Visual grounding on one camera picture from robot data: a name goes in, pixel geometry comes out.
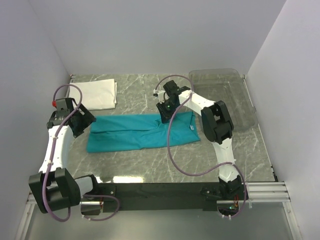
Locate teal t shirt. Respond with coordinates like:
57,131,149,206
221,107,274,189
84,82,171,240
86,111,200,153

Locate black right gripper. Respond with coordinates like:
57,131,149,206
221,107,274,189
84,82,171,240
156,99,179,124

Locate aluminium rail frame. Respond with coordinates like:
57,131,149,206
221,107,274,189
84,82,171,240
15,182,302,240

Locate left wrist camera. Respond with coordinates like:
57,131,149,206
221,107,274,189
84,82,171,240
52,97,76,113

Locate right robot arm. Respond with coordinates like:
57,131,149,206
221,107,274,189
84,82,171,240
153,80,247,200

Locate clear plastic bin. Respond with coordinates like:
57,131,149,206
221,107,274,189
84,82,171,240
188,68,258,131

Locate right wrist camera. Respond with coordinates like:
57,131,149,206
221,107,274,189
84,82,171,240
153,89,169,104

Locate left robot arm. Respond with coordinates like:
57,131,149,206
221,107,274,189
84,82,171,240
28,98,100,214

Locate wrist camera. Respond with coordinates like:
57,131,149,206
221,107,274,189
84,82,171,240
153,89,169,104
52,97,76,113

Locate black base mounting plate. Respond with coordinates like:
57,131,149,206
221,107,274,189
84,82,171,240
79,182,253,217

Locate folded white t shirt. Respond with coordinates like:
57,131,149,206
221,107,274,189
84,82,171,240
73,79,117,111

